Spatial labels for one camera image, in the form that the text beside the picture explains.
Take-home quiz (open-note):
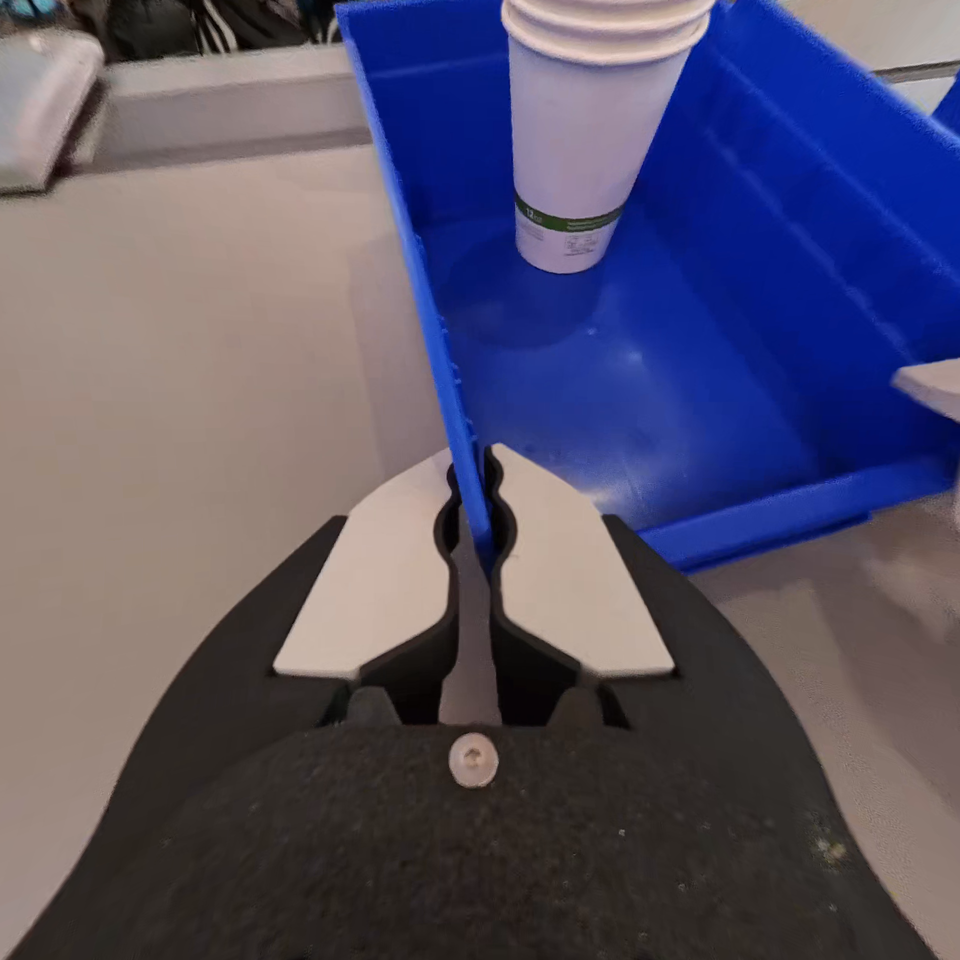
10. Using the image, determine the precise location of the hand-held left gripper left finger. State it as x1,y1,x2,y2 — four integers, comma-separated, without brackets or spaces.
271,448,463,727

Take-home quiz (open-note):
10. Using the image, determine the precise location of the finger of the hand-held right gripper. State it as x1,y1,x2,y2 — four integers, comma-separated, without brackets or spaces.
890,357,960,423

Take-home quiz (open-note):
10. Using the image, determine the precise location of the stack of white paper cups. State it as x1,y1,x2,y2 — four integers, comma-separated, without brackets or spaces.
500,0,714,276

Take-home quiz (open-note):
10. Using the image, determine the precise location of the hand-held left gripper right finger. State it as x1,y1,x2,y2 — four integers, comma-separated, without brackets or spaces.
483,442,677,727

